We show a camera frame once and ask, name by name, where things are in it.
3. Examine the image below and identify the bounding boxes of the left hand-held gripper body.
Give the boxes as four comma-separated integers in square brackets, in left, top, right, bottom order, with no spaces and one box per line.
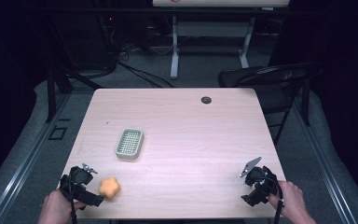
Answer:
[59,162,99,202]

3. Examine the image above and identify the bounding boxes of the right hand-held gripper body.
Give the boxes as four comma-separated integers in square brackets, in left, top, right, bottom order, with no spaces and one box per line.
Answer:
[239,156,281,196]

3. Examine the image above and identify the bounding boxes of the green soap dish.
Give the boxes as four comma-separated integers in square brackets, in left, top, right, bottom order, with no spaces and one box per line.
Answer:
[115,127,145,161]

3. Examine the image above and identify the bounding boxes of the person's right hand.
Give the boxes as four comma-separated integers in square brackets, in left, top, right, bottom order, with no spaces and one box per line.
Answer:
[267,180,310,224]

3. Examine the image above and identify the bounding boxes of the person's left hand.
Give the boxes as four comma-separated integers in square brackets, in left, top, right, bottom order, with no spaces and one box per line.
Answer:
[37,189,87,224]

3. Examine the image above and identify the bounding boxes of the black folding chair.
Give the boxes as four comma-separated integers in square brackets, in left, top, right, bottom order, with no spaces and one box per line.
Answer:
[217,61,324,146]

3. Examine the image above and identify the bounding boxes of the black metal stand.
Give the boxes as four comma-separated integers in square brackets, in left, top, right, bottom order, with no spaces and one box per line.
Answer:
[45,63,105,123]

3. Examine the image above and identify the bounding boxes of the white-framed desk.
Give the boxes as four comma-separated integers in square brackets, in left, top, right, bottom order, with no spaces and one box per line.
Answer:
[151,0,291,80]

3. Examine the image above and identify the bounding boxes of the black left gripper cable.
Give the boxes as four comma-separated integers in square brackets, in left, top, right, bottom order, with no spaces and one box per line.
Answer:
[69,174,78,224]

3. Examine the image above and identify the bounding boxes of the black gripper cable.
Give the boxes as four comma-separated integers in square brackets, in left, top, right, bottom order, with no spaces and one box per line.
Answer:
[69,174,78,224]
[257,176,285,224]

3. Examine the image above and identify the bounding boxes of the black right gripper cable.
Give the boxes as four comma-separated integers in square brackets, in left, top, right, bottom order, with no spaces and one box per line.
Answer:
[257,176,285,224]

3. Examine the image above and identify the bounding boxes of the grey metal floor rail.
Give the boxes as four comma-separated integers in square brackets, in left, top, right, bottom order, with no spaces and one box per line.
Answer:
[292,99,358,224]
[0,92,73,224]

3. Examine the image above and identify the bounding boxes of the black floor cables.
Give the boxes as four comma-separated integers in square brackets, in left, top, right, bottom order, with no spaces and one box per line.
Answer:
[115,41,175,89]

